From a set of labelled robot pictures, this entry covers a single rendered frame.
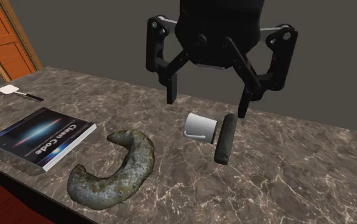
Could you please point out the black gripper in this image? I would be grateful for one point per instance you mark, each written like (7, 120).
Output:
(218, 28)

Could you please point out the white mug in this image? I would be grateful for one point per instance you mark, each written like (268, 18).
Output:
(200, 125)

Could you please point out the dark grey cylinder roll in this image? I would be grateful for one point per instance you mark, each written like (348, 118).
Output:
(226, 139)

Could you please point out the dark marble top table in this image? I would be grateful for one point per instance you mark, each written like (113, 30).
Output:
(289, 173)

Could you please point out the grey-green curved pillow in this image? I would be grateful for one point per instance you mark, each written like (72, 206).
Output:
(134, 173)

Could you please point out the dark blue book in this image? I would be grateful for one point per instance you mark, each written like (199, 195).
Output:
(41, 136)

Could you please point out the orange wooden door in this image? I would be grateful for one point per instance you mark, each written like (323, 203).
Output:
(7, 40)

